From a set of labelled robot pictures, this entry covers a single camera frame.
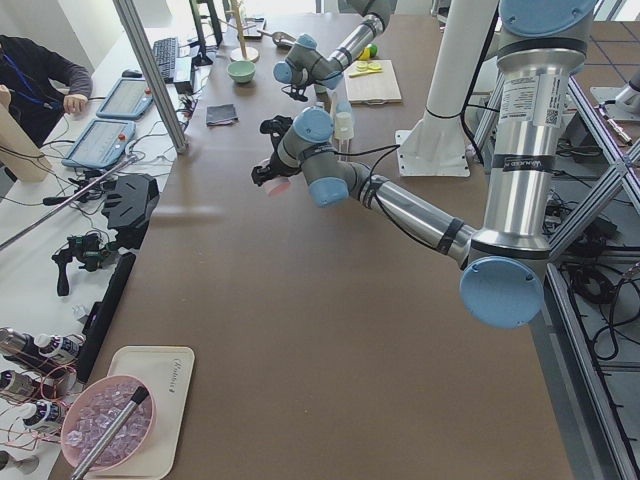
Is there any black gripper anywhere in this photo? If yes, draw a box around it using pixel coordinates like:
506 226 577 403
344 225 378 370
281 84 308 102
251 115 301 186

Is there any pink plastic cup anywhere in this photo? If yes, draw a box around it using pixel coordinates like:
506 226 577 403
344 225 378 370
263 176 291 197

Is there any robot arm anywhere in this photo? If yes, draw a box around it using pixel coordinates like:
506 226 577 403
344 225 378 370
273 0 391 102
251 1 594 328

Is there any light blue plastic cup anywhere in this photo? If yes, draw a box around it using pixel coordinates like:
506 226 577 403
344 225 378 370
335 100 352 114

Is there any white plastic cup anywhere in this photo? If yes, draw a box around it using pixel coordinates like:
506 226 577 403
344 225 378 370
334 113 355 141

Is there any metal scoop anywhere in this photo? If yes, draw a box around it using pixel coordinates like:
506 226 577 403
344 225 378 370
258 29 296 49

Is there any green bowl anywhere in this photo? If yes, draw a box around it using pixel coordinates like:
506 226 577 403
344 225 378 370
227 60 256 84

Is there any grey folded cloth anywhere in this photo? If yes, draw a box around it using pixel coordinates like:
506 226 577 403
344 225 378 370
205 104 238 127

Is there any wooden mug tree stand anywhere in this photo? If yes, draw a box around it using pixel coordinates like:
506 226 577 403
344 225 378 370
225 0 260 63

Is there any bamboo cutting board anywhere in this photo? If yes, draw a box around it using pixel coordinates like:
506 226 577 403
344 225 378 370
344 60 402 104

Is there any yellow plastic knife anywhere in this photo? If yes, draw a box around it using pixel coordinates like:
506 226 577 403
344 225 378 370
348 69 382 78

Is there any green lime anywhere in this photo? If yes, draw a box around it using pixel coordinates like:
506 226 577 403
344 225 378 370
364 43 378 59

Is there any black keyboard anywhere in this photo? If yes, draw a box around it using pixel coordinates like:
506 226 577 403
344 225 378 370
152 37 179 83

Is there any blue teach pendant far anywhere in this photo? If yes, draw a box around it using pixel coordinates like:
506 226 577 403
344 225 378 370
96 78 153 120

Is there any blue teach pendant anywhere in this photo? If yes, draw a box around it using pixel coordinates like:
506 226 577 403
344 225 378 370
96 78 153 120
61 118 136 169

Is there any black stand plate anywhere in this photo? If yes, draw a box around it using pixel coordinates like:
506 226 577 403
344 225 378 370
101 174 159 249

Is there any blue teach pendant near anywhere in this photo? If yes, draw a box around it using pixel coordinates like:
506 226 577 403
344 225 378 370
61 118 136 169

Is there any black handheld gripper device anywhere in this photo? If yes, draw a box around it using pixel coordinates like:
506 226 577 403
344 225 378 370
51 233 120 296

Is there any seated person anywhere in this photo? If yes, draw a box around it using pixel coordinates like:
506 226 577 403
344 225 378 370
1 35 93 146

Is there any beige plastic tray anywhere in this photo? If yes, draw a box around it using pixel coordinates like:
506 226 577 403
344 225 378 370
99 346 195 479

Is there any pink bowl of ice cubes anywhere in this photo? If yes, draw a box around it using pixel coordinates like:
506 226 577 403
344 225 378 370
61 375 156 472

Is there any white wire cup rack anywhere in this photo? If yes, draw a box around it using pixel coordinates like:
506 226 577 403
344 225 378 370
315 86 355 160

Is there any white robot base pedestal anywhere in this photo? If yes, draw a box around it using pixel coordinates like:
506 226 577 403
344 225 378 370
396 0 499 177

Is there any aluminium frame post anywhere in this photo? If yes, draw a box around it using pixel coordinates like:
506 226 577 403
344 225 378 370
113 0 187 154

